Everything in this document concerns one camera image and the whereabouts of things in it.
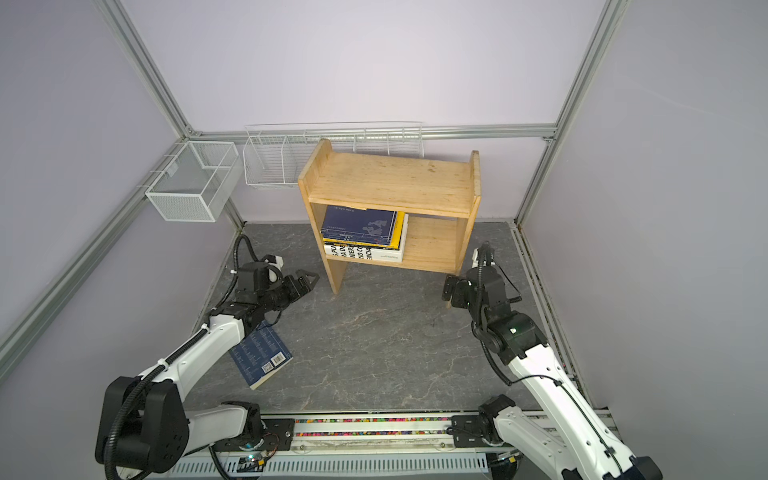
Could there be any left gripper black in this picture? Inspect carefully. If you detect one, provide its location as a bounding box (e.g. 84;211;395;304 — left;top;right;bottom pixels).
259;269;319;313

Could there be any white book black lettering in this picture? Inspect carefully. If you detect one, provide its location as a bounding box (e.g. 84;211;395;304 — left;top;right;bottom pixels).
324;214;409;263

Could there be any dark blue book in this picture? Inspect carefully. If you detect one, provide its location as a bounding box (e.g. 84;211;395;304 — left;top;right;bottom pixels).
320;205;400;247
229;326;293;390

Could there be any yellow book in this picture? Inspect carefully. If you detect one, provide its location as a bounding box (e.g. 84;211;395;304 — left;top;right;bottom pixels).
323;209;407;251

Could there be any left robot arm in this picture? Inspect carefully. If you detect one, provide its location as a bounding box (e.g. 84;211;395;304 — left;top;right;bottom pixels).
95;234;319;479

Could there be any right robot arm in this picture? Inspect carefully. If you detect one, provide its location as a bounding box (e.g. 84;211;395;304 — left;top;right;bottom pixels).
442;265;663;479

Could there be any wooden two-tier bookshelf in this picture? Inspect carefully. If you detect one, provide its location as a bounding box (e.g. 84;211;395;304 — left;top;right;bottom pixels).
298;139;482;294

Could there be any white mesh box basket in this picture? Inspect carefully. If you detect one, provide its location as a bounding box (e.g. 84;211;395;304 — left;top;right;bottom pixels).
146;141;244;223

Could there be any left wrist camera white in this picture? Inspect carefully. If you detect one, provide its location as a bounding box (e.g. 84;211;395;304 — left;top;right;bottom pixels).
262;254;284;283

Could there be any white wire rack basket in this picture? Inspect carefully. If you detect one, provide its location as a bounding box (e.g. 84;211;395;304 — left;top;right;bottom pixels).
243;121;424;188

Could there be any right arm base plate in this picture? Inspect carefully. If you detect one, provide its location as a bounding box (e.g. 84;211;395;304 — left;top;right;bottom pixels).
446;414;511;448

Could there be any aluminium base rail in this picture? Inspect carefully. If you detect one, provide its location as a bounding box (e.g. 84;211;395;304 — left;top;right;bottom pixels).
164;409;625;460

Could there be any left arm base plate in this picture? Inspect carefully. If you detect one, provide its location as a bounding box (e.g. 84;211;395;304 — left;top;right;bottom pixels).
214;417;296;453

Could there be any white slotted cable duct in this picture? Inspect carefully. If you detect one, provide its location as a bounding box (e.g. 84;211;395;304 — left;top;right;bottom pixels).
149;452;490;480

